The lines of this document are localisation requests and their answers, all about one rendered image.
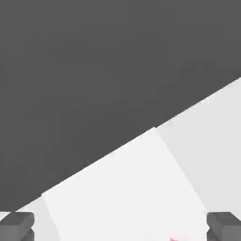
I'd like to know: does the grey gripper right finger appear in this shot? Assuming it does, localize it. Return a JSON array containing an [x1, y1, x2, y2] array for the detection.
[[206, 211, 241, 241]]

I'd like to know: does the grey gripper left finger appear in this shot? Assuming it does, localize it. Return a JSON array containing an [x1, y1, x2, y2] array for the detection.
[[0, 211, 35, 241]]

